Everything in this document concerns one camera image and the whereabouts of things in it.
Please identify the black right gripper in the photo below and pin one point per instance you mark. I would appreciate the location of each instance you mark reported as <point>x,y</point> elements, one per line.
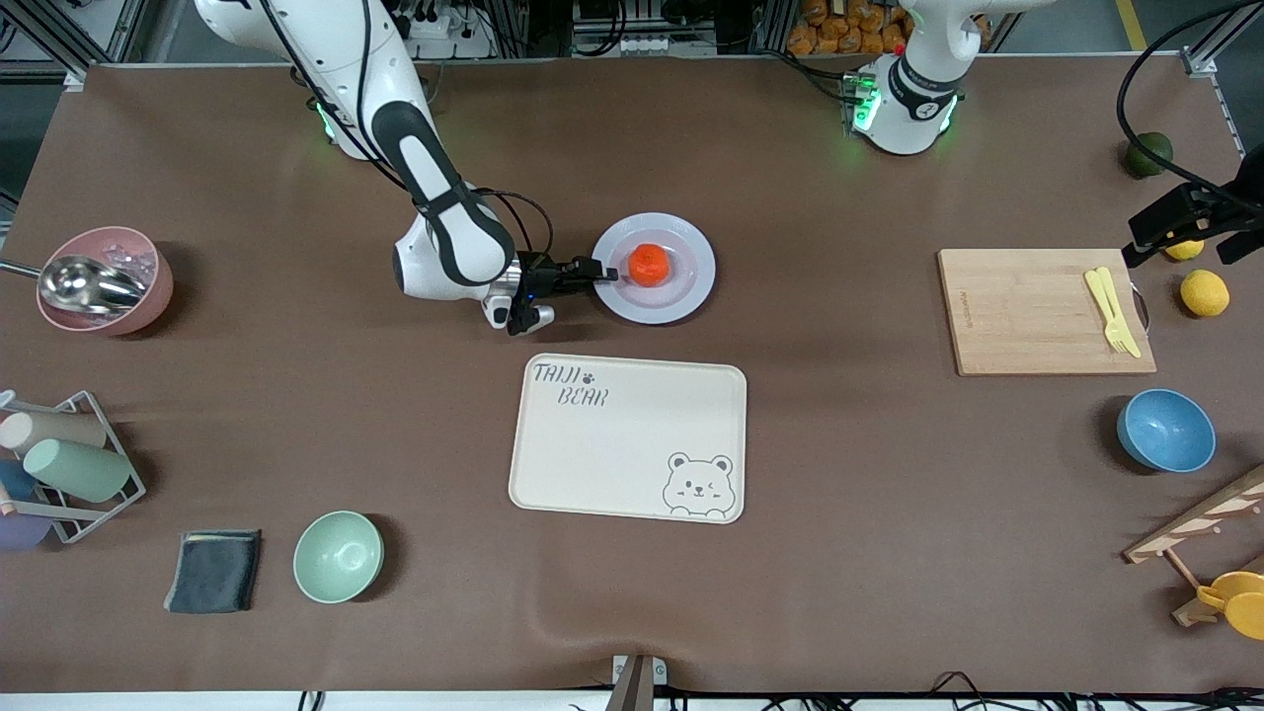
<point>542,274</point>

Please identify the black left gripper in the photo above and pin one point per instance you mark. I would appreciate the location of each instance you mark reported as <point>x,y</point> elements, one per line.
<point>1211,209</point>

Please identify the orange fruit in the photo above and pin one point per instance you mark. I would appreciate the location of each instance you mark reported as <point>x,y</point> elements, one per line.
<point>651,266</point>

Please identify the pale lavender plate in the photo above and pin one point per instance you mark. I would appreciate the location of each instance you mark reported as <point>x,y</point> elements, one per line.
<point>691,286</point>

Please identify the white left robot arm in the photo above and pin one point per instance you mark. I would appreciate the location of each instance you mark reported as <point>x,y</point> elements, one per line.
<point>904,109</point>

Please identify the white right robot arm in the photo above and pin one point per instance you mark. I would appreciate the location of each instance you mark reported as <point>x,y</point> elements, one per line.
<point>434,197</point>

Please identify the yellow lemon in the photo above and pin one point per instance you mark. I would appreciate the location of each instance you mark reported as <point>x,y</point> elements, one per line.
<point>1205,293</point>
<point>1185,251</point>

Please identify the dark green avocado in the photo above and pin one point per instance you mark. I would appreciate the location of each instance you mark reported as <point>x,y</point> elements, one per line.
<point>1145,156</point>

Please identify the yellow plastic knife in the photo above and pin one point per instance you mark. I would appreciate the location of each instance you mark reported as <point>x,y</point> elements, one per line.
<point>1096,291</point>

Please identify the cream bear print tray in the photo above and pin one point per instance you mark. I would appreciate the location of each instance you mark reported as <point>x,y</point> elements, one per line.
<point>612,444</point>

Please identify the wooden cutting board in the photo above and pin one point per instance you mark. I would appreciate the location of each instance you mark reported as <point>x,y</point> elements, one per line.
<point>1027,306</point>

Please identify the blue bowl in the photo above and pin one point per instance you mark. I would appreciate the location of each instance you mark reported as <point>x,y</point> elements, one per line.
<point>1167,431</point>

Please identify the white power strip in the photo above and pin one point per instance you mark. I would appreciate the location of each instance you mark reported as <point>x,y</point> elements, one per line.
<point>444,35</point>

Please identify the wooden drying rack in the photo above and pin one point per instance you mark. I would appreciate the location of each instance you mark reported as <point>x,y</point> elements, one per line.
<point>1200,518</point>

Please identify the bag of orange pastries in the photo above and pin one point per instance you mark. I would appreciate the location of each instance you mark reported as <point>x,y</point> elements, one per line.
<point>849,28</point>

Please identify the yellow mug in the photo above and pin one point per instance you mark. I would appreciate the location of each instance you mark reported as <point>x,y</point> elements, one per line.
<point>1239,602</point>

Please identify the mint green bowl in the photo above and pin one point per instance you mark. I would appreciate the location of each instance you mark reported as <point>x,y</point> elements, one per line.
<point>338,557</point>

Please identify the pink bowl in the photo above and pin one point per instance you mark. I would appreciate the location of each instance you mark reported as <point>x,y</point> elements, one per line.
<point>153,296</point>

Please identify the dark grey folded cloth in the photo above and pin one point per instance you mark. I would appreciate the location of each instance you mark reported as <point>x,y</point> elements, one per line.
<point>213,571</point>

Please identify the metal scoop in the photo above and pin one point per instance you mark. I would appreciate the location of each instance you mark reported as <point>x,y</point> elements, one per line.
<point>89,284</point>

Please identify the mint green cup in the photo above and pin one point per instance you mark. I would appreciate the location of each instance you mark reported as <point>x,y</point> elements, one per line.
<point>79,470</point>

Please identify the beige cup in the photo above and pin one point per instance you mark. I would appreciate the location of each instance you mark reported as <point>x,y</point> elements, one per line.
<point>59,430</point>

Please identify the blue cup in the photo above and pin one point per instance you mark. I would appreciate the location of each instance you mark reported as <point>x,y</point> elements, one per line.
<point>15,480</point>

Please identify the purple cup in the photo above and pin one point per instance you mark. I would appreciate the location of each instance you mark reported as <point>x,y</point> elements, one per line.
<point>20,531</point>

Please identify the aluminium frame post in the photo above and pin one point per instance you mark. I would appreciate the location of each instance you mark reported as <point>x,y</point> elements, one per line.
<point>1210,44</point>
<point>74,44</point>

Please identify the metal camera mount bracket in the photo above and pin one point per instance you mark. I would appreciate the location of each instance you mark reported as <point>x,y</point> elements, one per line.
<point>637,681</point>

